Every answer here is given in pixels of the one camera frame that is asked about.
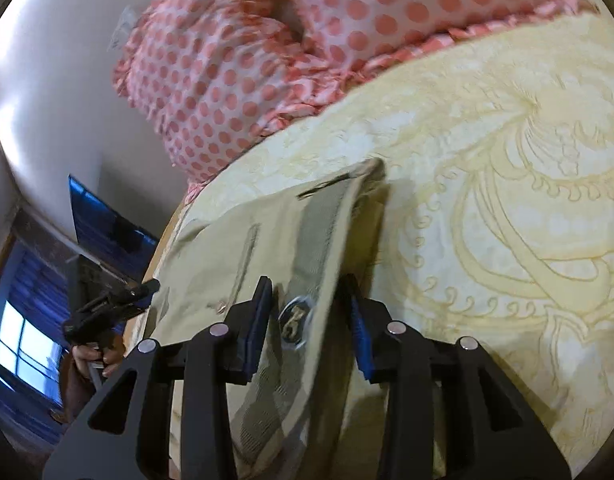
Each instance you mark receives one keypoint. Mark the person's left hand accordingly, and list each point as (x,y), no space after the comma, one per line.
(107,357)

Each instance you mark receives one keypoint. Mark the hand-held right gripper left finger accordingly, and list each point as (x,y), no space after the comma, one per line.
(256,332)

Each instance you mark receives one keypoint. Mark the dark blue wall screen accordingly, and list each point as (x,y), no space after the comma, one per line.
(107,220)

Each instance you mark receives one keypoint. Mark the person's left forearm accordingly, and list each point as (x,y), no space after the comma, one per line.
(74,395)

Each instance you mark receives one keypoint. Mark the bright window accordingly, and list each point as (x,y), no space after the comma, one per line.
(22,345)

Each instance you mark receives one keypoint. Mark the blue curtain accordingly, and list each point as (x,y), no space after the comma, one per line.
(34,275)

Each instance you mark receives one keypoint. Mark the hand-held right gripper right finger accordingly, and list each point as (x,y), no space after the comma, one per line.
(363,342)

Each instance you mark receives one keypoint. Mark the pink polka dot pillow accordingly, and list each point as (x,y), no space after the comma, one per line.
(307,40)

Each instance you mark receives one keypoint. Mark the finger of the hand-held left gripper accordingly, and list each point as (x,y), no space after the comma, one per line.
(142,289)

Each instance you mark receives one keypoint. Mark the beige pants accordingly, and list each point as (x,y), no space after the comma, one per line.
(207,265)

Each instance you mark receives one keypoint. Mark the yellow patterned bed sheet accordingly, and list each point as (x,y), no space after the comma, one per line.
(487,185)

